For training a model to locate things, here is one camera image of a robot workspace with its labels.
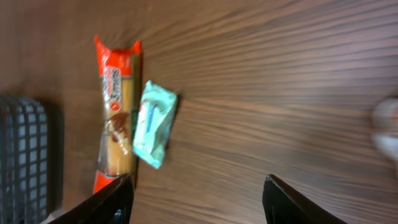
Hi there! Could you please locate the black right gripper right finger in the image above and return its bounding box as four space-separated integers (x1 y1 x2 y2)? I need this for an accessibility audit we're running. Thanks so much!
262 174 345 224

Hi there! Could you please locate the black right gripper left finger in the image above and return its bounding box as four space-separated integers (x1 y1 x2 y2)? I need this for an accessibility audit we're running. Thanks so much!
48 174 134 224

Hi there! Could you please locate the teal snack wrapper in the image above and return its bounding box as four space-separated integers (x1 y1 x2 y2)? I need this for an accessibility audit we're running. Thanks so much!
132 80 178 169

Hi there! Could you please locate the orange biscuit packet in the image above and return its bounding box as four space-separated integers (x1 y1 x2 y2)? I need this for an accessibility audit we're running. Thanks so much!
93 36 142 193

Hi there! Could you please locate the white tube gold cap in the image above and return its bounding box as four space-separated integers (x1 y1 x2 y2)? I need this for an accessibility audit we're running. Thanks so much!
372 97 397 176

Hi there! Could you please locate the grey plastic shopping basket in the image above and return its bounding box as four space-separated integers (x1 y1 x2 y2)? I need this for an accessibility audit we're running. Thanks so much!
1 96 49 224

